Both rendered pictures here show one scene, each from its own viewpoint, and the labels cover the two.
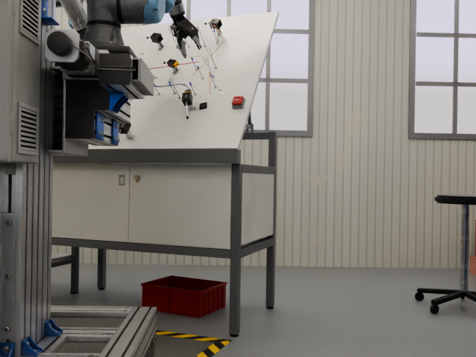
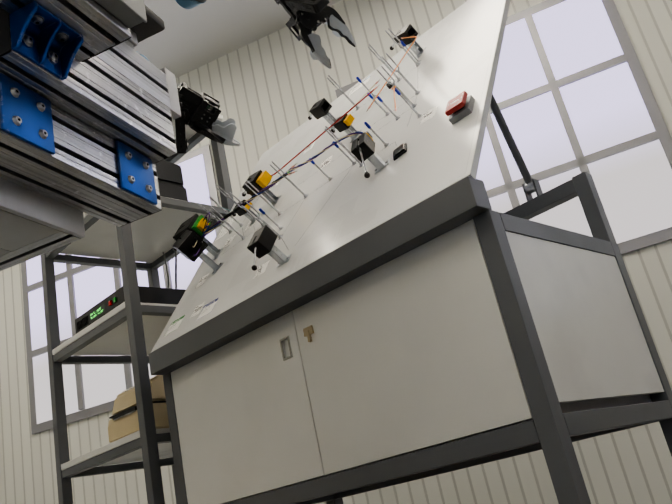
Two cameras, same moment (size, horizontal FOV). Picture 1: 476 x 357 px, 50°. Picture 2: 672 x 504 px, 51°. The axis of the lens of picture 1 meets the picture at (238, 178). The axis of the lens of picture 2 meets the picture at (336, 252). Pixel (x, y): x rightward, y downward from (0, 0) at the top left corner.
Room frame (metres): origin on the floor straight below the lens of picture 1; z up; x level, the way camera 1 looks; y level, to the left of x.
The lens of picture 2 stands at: (1.02, -0.17, 0.32)
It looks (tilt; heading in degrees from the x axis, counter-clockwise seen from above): 20 degrees up; 20
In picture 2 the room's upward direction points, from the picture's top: 13 degrees counter-clockwise
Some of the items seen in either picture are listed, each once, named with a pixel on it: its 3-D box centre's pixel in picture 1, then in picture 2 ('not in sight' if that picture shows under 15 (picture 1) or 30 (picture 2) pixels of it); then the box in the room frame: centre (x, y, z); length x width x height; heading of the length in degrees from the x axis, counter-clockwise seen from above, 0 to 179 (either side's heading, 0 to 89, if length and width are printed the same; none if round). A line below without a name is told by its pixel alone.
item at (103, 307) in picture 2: not in sight; (142, 314); (2.98, 1.31, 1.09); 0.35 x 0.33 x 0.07; 69
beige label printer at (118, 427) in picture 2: not in sight; (163, 406); (2.97, 1.26, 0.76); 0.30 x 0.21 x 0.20; 163
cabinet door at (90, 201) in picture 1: (84, 201); (239, 417); (2.65, 0.80, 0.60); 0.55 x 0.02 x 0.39; 69
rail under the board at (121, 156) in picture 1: (128, 156); (285, 296); (2.54, 0.55, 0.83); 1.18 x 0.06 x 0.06; 69
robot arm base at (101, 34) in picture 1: (103, 39); not in sight; (1.78, 0.48, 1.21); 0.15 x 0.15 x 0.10
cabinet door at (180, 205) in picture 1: (178, 205); (394, 355); (2.46, 0.29, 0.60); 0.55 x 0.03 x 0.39; 69
